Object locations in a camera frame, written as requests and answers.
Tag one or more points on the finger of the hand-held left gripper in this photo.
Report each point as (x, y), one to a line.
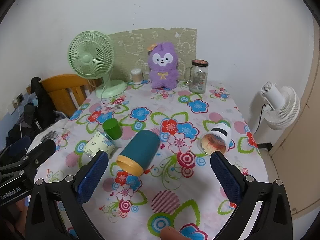
(37, 153)

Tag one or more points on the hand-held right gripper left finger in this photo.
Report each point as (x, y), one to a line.
(92, 178)

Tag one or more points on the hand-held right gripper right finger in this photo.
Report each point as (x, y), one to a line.
(226, 178)

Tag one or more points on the teal cup with yellow rim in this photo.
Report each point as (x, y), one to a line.
(143, 147)

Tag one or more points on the clear printed plastic cup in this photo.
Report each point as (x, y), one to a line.
(98, 143)

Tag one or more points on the white stained cup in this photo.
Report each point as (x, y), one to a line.
(217, 137)

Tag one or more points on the small green cup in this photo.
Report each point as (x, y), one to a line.
(112, 128)

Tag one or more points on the person's right hand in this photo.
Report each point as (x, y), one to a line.
(171, 233)

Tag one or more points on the dark clothes pile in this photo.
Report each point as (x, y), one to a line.
(15, 140)

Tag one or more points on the black clothing on chair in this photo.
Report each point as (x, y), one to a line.
(37, 112)

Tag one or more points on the wooden chair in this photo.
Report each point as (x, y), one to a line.
(62, 92)

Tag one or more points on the floral tablecloth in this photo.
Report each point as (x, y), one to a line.
(180, 110)

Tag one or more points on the white standing fan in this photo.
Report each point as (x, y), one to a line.
(282, 107)

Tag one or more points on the glass jar with lid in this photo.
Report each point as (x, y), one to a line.
(198, 77)

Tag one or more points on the green desk fan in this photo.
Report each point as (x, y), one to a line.
(87, 58)

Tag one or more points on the cotton swab container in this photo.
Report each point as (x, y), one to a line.
(136, 77)

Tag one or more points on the purple plush toy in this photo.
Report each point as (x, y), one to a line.
(163, 75)

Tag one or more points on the wall socket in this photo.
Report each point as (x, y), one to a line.
(16, 103)

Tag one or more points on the green patterned wall sheet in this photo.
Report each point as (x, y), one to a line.
(130, 42)

